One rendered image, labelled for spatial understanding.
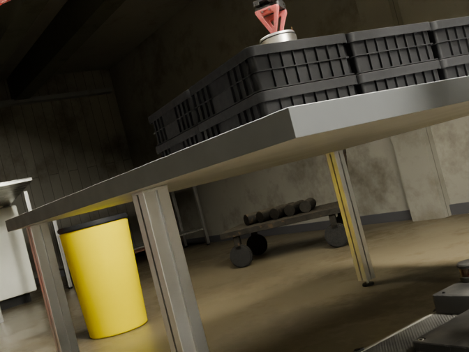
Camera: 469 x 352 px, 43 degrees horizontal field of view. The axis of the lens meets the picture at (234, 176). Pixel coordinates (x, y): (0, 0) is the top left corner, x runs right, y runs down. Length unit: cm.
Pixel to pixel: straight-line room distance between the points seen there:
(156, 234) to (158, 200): 7
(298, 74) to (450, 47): 53
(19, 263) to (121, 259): 308
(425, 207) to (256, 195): 229
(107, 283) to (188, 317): 201
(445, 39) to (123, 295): 218
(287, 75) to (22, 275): 510
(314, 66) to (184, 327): 70
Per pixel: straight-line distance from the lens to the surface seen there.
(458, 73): 182
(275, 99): 143
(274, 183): 616
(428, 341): 117
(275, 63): 145
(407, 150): 474
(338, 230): 433
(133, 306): 334
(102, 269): 327
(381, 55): 165
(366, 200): 527
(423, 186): 472
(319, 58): 153
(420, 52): 175
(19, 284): 629
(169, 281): 126
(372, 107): 84
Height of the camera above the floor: 62
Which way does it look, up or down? 1 degrees up
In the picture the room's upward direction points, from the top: 14 degrees counter-clockwise
